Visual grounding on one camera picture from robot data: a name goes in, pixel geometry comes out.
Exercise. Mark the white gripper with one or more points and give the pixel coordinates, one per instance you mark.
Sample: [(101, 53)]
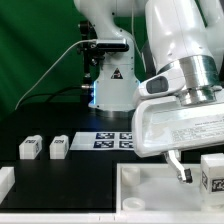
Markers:
[(164, 125)]

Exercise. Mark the white square tabletop part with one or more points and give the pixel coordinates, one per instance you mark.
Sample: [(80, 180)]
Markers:
[(155, 188)]

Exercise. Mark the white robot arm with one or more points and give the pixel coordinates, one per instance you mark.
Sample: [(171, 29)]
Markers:
[(184, 36)]

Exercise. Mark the white sheet with tags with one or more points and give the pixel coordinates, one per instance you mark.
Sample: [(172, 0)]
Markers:
[(102, 141)]

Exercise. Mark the white obstacle block left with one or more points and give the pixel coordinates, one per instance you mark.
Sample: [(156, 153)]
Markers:
[(7, 180)]

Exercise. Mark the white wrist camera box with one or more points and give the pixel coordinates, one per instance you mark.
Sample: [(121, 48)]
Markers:
[(161, 85)]

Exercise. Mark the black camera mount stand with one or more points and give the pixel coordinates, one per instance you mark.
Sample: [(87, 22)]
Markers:
[(87, 53)]

